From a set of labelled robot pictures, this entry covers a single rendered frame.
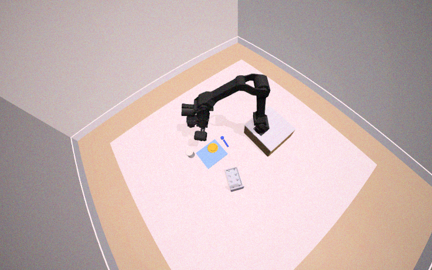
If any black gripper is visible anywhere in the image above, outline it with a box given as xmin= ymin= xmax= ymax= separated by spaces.
xmin=194 ymin=117 xmax=209 ymax=141

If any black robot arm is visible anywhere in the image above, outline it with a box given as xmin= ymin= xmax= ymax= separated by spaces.
xmin=181 ymin=74 xmax=271 ymax=136

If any light blue mat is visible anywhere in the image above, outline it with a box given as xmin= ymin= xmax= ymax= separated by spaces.
xmin=196 ymin=139 xmax=228 ymax=169

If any grey dish rack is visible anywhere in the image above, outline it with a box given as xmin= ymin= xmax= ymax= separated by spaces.
xmin=225 ymin=167 xmax=245 ymax=192

